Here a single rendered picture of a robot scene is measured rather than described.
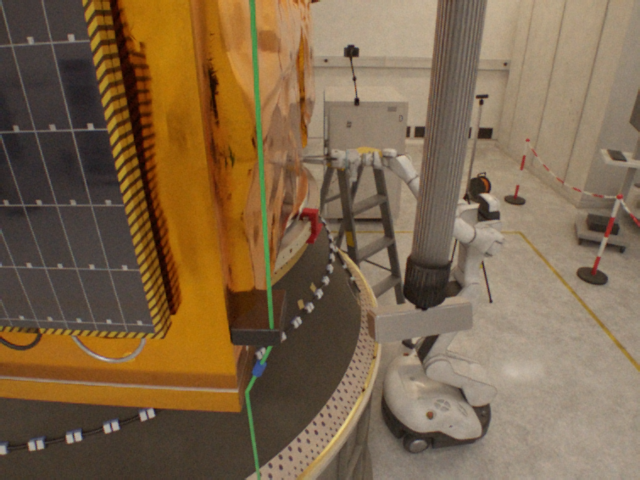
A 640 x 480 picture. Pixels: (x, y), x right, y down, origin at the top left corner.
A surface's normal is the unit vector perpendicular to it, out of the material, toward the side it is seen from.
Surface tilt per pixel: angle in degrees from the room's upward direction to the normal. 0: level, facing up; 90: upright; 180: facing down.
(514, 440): 0
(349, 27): 90
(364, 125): 90
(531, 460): 0
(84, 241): 90
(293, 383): 62
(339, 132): 90
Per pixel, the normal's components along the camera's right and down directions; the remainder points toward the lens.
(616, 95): 0.00, 0.47
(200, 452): 0.52, -0.07
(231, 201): 0.69, 0.40
